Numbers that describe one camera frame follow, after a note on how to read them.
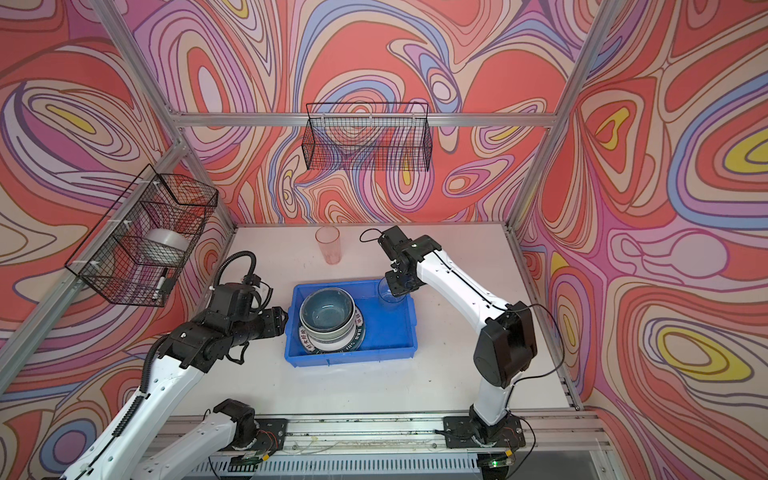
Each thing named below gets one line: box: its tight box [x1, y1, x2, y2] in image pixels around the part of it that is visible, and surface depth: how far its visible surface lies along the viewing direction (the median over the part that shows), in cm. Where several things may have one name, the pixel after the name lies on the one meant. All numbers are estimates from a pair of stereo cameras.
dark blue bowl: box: [299, 287, 356, 335], surface depth 86 cm
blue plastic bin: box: [284, 279, 418, 368], surface depth 90 cm
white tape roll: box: [142, 228, 190, 265], surface depth 74 cm
